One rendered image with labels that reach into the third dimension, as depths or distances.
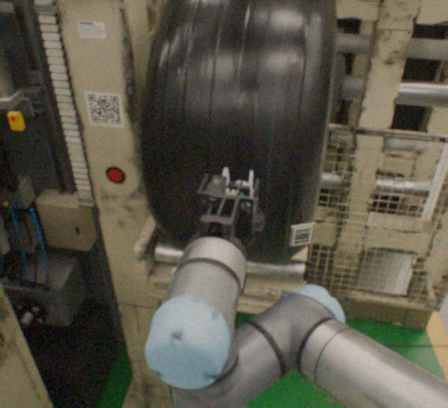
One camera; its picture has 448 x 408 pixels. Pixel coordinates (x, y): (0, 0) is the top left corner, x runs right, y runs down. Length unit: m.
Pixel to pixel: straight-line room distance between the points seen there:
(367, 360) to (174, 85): 0.47
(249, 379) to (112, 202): 0.68
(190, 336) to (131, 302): 0.95
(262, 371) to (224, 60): 0.45
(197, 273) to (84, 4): 0.58
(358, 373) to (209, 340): 0.16
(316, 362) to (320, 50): 0.46
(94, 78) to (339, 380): 0.70
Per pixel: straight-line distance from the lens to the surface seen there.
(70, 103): 1.05
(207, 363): 0.46
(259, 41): 0.77
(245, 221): 0.61
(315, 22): 0.81
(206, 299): 0.47
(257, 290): 1.08
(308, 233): 0.84
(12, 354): 1.40
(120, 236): 1.21
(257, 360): 0.56
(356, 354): 0.53
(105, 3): 0.92
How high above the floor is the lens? 1.68
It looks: 38 degrees down
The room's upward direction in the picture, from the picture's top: straight up
